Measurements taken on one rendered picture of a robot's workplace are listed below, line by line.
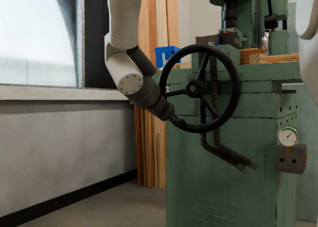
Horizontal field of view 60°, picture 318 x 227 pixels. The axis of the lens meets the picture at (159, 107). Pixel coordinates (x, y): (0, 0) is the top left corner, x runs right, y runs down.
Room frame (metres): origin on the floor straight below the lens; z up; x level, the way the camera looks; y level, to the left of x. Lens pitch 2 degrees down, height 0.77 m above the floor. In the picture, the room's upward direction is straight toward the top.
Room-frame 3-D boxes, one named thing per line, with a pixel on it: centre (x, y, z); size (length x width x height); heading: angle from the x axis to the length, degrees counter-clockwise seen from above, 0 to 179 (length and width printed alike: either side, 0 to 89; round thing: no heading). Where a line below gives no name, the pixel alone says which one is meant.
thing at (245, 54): (1.08, -0.30, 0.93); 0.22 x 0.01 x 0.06; 57
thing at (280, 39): (1.25, -0.54, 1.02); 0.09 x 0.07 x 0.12; 57
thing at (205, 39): (1.01, -0.21, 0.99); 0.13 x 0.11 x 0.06; 57
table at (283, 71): (1.09, -0.26, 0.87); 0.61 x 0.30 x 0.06; 57
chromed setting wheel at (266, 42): (1.22, -0.48, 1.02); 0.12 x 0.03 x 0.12; 147
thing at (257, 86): (1.13, -0.27, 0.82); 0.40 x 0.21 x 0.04; 57
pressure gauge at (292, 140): (0.86, -0.41, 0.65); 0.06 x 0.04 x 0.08; 57
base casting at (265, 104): (1.29, -0.37, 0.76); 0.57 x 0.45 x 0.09; 147
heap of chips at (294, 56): (0.97, -0.48, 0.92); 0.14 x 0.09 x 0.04; 147
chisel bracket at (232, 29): (1.20, -0.32, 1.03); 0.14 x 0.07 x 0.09; 147
